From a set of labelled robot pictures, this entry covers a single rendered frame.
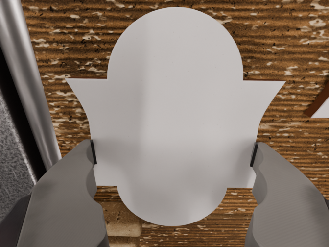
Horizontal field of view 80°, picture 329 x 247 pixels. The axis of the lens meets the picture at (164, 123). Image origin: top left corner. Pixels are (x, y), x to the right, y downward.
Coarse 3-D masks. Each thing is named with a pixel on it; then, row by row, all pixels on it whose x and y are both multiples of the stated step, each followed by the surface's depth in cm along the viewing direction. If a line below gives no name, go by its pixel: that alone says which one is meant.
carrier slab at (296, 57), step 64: (64, 0) 12; (128, 0) 12; (192, 0) 12; (256, 0) 12; (320, 0) 12; (64, 64) 14; (256, 64) 14; (320, 64) 13; (64, 128) 16; (320, 128) 16; (320, 192) 18
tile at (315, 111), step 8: (328, 80) 14; (328, 88) 14; (320, 96) 14; (328, 96) 14; (312, 104) 15; (320, 104) 14; (328, 104) 14; (304, 112) 15; (312, 112) 14; (320, 112) 14; (328, 112) 14
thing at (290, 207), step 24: (264, 144) 11; (264, 168) 9; (288, 168) 9; (264, 192) 9; (288, 192) 8; (312, 192) 8; (264, 216) 7; (288, 216) 7; (312, 216) 7; (264, 240) 6; (288, 240) 6; (312, 240) 6
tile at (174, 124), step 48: (144, 48) 10; (192, 48) 10; (96, 96) 11; (144, 96) 11; (192, 96) 11; (240, 96) 11; (96, 144) 12; (144, 144) 12; (192, 144) 12; (240, 144) 12; (144, 192) 14; (192, 192) 14
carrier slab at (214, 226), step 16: (144, 224) 21; (192, 224) 21; (208, 224) 21; (224, 224) 20; (240, 224) 20; (144, 240) 22; (160, 240) 22; (176, 240) 22; (192, 240) 22; (208, 240) 22; (224, 240) 22; (240, 240) 22
